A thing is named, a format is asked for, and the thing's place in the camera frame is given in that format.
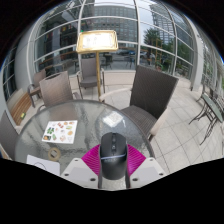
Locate wooden slat bench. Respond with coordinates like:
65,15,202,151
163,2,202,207
7,87,34,126

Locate black computer mouse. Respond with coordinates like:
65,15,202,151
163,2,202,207
99,131,129,181

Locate brown wicker chair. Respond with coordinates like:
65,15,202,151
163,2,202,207
76,57,106,99
0,109,19,159
98,64,180,143
27,68,48,108
37,70,81,113

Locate white mouse pad black print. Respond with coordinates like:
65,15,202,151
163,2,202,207
25,154,62,177

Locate white sheet with food pictures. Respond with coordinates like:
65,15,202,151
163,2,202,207
41,119,79,145

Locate gold-framed menu stand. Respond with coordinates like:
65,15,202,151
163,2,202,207
75,29,120,98

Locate green metal garden furniture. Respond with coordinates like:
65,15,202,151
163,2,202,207
188,83,224,146

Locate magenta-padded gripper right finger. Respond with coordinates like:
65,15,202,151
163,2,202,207
124,143,167,190

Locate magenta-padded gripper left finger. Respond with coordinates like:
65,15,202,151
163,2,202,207
60,143,103,190

